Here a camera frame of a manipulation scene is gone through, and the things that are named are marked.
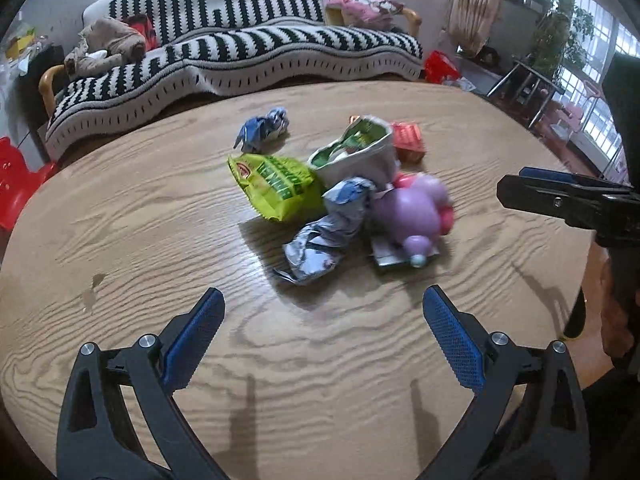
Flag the brown plush toy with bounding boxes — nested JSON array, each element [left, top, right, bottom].
[[64, 18, 146, 80]]

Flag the green popcorn bag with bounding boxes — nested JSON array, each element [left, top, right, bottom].
[[228, 154, 326, 223]]

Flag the red plastic bag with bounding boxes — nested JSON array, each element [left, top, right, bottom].
[[424, 50, 461, 84]]

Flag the red cigarette box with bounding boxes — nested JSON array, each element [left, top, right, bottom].
[[349, 114, 428, 165]]

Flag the red plastic stool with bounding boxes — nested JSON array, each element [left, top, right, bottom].
[[0, 136, 58, 232]]

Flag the pink cushion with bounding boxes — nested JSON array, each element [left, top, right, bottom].
[[324, 0, 405, 30]]

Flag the white paper bowl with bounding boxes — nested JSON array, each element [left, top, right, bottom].
[[307, 116, 399, 191]]

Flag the purple pink toy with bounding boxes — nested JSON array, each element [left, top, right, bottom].
[[371, 172, 454, 269]]

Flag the black white striped sofa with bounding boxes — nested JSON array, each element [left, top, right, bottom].
[[44, 0, 423, 159]]

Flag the potted green plant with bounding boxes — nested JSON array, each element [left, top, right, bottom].
[[524, 0, 594, 82]]

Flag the patterned curtain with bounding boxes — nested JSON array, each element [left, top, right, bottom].
[[447, 0, 501, 58]]

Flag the flat silver printed packet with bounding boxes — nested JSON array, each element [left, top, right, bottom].
[[369, 234, 439, 270]]

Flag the person right hand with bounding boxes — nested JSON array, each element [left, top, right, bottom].
[[600, 256, 639, 375]]

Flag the blue white wrapper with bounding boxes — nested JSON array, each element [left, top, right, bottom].
[[273, 177, 376, 286]]

